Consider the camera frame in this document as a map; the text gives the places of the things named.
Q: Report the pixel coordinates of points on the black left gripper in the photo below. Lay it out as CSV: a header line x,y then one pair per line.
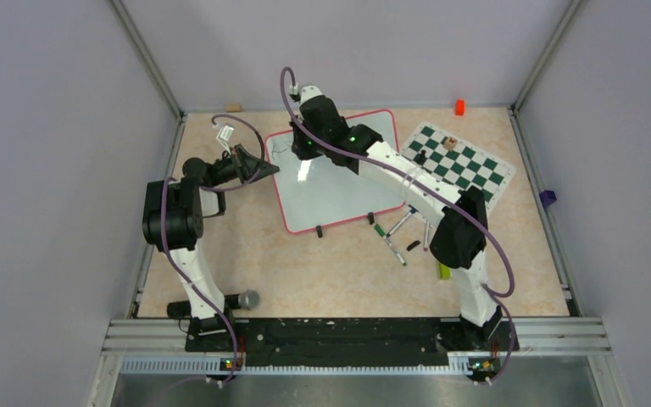
x,y
248,168

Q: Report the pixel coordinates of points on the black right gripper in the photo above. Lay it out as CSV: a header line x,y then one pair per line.
x,y
299,148

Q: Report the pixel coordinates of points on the pink framed whiteboard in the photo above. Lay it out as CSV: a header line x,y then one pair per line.
x,y
316,193

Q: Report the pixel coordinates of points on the black marker cap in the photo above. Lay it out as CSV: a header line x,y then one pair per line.
x,y
413,245

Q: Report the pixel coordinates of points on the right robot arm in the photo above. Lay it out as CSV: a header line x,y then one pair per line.
x,y
460,217

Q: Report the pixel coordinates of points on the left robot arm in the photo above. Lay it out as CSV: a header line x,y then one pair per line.
x,y
172,221

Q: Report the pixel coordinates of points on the small wooden piece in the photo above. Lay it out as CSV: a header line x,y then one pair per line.
x,y
233,108

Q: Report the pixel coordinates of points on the green capped marker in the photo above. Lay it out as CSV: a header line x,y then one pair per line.
x,y
389,243

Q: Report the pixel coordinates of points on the blue capped marker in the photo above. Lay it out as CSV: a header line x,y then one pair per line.
x,y
408,214

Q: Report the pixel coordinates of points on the black microphone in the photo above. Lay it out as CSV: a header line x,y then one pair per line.
x,y
248,299

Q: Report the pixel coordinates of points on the wooden block on chessboard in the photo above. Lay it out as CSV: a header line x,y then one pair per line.
x,y
450,143

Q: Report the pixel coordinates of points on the green white chessboard mat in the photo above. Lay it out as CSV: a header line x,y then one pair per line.
x,y
466,166

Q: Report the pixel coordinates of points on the purple capped marker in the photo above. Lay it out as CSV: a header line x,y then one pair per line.
x,y
426,237

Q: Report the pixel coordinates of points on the orange block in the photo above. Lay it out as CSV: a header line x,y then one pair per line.
x,y
459,107

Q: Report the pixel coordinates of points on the green white lego block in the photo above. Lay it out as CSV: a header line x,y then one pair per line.
x,y
444,272

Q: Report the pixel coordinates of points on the purple block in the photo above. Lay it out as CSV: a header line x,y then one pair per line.
x,y
547,198

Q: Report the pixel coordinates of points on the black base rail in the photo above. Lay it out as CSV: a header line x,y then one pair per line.
x,y
353,342

